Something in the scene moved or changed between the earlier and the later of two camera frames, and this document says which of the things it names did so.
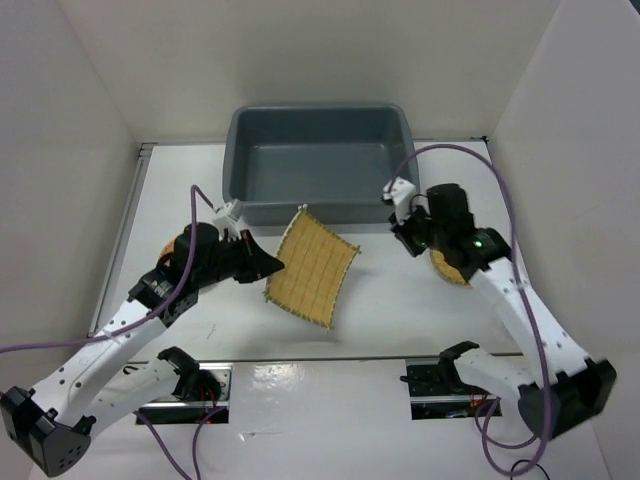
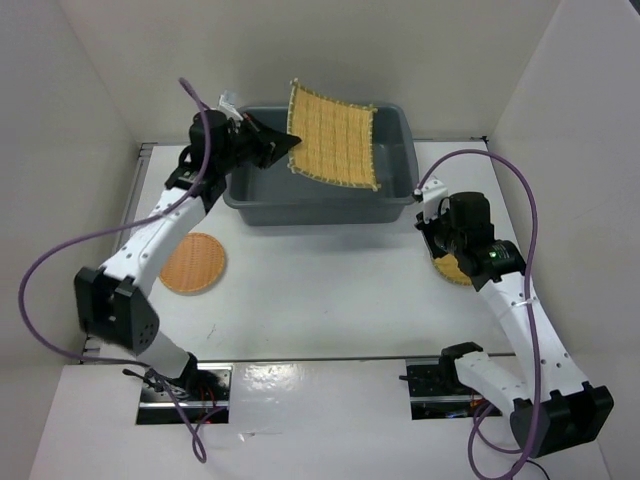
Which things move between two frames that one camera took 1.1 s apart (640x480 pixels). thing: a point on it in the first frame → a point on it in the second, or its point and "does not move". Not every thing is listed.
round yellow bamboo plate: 445,269 does not move
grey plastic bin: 334,158 does not move
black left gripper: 257,263 → 272,144
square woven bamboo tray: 318,263 → 337,138
